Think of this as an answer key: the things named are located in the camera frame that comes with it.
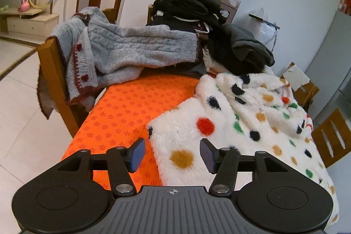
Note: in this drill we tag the cream low cabinet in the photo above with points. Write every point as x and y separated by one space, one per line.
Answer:
30 24

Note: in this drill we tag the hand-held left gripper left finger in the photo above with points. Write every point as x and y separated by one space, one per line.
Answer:
137 156

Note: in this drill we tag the orange patterned mat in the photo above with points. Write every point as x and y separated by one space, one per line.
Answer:
123 118

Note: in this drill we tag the dark grey garment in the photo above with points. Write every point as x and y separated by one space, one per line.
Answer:
252 44

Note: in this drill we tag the red ornament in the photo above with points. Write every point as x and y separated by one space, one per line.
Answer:
346 2

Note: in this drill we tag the torn white paper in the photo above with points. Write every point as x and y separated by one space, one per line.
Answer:
294 76

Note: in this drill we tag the cardboard box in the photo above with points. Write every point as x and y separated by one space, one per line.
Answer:
300 98

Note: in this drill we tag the white polka dot fleece garment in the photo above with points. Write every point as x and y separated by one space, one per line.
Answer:
246 118

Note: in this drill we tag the clear plastic bag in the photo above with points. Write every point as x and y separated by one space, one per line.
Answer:
260 31

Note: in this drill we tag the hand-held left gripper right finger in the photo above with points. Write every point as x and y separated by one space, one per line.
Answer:
208 156

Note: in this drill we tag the grey knit cardigan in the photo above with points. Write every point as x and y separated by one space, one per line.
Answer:
137 44

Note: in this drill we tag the beige garment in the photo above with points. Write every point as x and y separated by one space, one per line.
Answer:
211 61

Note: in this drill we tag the black rod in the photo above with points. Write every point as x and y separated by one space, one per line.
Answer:
259 17

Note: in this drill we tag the grey refrigerator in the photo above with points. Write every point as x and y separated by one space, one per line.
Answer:
334 58

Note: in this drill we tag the maroon garment with white trim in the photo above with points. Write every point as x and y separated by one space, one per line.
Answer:
201 31

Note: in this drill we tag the pink kettlebell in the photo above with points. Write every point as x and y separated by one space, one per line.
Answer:
24 5

